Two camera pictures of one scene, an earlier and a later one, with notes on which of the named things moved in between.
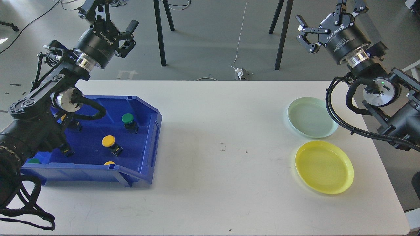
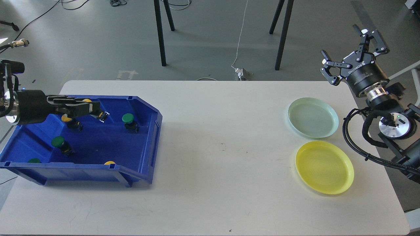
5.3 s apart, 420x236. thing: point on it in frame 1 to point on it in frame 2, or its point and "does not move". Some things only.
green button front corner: (33, 160) does not move
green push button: (132, 126) does not move
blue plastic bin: (124, 143) does not move
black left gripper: (102, 40) to (34, 107)
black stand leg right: (286, 20) does not move
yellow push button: (108, 141) to (102, 115)
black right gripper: (340, 39) to (360, 67)
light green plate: (310, 117) does not move
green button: (65, 150) does not move
